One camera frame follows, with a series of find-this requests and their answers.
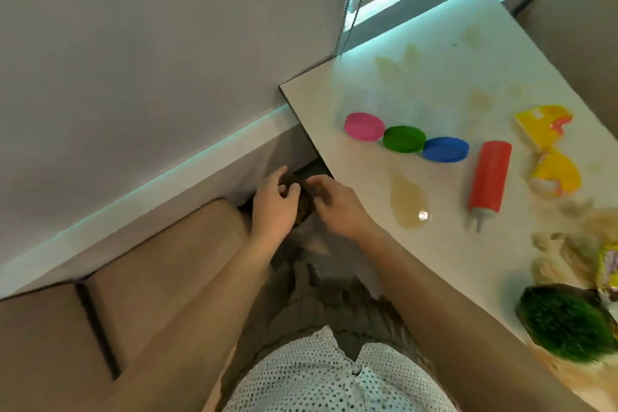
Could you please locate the brown liquid spill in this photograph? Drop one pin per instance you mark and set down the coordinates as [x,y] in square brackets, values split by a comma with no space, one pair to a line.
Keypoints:
[408,201]

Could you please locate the person's right thumb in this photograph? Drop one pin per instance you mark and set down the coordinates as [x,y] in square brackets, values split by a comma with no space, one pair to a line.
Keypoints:
[322,201]

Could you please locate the person's left thumb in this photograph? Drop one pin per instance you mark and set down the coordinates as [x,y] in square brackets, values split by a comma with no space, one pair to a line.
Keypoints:
[291,192]

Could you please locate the yellow snack packet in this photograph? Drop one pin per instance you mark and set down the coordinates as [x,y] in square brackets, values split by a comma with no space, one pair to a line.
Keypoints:
[609,267]

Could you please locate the blue round lid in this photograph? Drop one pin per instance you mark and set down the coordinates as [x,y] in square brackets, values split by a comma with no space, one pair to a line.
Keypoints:
[446,149]

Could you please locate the person's left hand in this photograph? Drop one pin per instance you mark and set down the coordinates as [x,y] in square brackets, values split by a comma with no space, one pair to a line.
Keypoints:
[270,213]

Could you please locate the white polka dot shirt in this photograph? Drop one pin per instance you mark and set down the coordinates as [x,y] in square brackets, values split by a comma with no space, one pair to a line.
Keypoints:
[338,380]

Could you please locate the green round lid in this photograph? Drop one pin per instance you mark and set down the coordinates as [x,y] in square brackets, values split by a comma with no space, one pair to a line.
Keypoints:
[404,139]

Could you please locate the pink round lid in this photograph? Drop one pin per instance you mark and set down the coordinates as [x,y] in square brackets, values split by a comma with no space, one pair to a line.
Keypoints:
[364,126]

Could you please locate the dark brown round lump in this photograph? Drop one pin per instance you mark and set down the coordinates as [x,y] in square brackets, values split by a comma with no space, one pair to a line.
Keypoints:
[303,201]

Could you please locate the green fuzzy grass pad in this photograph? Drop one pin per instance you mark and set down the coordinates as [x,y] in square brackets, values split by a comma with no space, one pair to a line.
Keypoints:
[562,322]

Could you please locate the person's right hand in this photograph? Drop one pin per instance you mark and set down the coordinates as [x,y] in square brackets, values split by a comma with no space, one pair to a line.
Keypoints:
[345,213]

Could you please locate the yellow plastic toy mould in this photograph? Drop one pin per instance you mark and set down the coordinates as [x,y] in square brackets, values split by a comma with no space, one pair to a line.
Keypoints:
[543,124]
[557,172]

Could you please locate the grey ruffled skirt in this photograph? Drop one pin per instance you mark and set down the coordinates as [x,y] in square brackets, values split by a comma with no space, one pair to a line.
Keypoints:
[328,291]

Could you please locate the person's right forearm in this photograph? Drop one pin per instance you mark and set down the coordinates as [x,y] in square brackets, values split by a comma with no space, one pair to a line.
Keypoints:
[458,329]

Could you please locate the red squeeze bottle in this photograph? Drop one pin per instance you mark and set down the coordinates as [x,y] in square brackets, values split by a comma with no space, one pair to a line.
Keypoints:
[490,177]

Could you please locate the person's left forearm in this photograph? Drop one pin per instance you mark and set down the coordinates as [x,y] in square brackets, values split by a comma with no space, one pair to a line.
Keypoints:
[193,329]

